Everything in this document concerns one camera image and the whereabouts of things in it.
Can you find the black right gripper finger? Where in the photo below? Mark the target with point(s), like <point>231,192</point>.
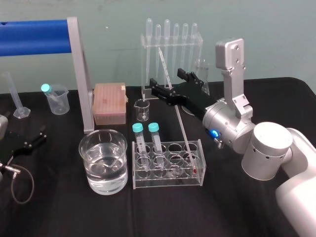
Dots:
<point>191,77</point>
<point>163,92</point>

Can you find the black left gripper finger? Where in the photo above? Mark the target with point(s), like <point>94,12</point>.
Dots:
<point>42,130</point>
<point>30,145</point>

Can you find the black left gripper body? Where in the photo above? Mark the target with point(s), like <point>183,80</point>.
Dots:
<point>8,145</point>

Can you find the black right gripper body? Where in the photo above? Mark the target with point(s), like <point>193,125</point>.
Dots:
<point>190,97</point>

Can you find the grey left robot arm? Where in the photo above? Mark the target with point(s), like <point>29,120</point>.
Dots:
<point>3,126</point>

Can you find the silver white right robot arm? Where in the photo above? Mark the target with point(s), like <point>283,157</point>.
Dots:
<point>266,150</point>

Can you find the small glass beaker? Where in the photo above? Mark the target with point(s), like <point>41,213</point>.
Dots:
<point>142,111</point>

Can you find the clear plastic beaker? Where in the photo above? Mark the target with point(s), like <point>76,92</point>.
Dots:
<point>60,103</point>

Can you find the glass thermometer red bulb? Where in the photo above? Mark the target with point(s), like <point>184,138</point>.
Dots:
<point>182,130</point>

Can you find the teal capped centrifuge tube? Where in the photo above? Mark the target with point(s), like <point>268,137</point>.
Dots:
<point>140,143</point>
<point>155,140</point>

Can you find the large glass beaker with water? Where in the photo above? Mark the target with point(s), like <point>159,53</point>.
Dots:
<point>103,168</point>

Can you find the clear acrylic test tube rack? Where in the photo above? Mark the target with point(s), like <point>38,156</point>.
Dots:
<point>172,177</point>

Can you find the clear glass conical flask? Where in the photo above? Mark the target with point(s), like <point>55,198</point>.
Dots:
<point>203,74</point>

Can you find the clear acrylic pipette stand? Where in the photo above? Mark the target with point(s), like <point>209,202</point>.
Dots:
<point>172,42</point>

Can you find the clear plastic graduated cylinder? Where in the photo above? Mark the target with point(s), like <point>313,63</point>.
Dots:
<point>14,93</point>

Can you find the clear plastic pipette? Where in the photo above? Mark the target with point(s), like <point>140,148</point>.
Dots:
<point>194,29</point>
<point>149,24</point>
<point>176,30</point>
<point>167,27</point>
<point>158,30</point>
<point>185,29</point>

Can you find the pink pipette tip box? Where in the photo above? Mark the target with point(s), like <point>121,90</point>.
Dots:
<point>108,103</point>

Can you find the black table cloth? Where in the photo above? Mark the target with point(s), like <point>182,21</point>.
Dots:
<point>61,217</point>

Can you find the blue cylinder bar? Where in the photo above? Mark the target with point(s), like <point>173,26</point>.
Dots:
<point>34,37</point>

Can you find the grey stand post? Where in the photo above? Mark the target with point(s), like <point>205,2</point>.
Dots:
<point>82,74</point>

